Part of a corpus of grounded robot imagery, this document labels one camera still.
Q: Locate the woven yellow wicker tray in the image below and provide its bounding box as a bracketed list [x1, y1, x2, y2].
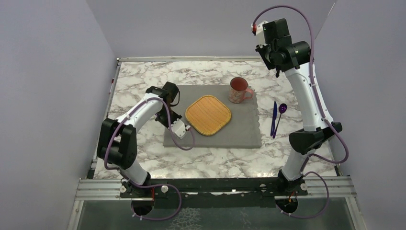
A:
[185, 95, 231, 136]

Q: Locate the grey scalloped cloth placemat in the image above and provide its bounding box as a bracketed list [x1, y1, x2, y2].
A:
[173, 85, 262, 149]

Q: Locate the pink patterned cup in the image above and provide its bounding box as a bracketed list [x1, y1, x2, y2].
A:
[228, 77, 254, 104]

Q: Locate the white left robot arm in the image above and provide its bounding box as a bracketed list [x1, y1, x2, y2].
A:
[97, 82, 191, 197]

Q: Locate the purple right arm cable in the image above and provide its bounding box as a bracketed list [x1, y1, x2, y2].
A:
[251, 5, 350, 219]

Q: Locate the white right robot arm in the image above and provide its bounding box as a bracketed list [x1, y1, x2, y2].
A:
[252, 19, 342, 195]

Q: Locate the aluminium table frame rail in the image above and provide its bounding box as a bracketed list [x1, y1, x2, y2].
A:
[67, 178, 127, 230]

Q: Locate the purple iridescent knife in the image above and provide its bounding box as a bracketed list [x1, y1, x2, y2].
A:
[270, 101, 278, 137]

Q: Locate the purple iridescent spoon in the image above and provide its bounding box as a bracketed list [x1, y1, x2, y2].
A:
[272, 103, 287, 138]

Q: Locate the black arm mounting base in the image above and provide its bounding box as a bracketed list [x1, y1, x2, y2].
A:
[119, 177, 307, 209]

